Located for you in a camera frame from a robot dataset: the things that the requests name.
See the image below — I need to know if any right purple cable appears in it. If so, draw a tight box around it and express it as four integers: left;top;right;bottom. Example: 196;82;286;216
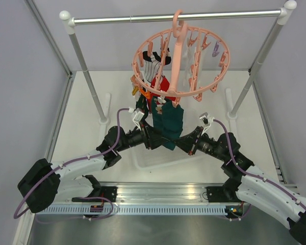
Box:
211;118;306;220

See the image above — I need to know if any teal reindeer sock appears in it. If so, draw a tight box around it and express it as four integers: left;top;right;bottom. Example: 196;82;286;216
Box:
151;97;173;132

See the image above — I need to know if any green patterned sock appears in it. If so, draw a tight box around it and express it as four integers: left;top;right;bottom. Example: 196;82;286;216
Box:
136;94;149;114

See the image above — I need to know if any metal clothes rack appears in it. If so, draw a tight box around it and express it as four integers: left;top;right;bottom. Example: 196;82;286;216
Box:
59;1;297;124

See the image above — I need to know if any purple clothes peg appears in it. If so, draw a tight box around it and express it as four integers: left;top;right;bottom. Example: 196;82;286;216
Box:
212;41;219;58

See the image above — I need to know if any black white striped sock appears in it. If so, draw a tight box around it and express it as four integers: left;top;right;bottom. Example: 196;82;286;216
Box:
142;51;162;83

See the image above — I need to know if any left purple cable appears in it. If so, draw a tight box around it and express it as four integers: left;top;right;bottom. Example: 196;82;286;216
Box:
13;107;131;225

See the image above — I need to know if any purple cable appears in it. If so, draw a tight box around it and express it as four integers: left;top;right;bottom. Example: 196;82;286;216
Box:
211;118;306;220
13;107;131;225

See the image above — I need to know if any white plastic basket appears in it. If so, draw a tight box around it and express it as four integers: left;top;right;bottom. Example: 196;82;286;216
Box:
129;119;210;171

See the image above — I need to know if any red sock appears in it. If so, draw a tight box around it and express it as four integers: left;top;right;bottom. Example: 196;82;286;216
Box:
146;75;176;114

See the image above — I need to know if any pink round clip hanger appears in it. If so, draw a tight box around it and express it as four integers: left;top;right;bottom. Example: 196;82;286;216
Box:
131;21;231;106

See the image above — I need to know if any white slotted cable duct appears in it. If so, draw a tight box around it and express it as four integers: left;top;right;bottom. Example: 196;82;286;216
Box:
39;204;227;216

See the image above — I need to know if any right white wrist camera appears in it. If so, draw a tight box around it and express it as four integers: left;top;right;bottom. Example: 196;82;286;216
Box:
199;112;215;135

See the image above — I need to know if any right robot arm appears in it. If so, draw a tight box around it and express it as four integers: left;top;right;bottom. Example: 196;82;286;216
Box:
174;127;306;244

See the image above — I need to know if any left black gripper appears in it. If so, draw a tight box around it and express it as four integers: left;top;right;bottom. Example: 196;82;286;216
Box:
116;118;171;152

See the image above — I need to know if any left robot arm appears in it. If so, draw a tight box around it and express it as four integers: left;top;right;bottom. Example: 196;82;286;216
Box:
17;122;183;213

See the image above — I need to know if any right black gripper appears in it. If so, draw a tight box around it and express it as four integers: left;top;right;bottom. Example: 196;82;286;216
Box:
171;126;226;161

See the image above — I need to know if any teal sock front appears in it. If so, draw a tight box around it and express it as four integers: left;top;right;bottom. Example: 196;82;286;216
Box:
162;100;184;151

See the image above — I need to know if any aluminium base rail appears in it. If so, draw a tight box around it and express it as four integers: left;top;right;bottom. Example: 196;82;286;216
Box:
101;182;222;205

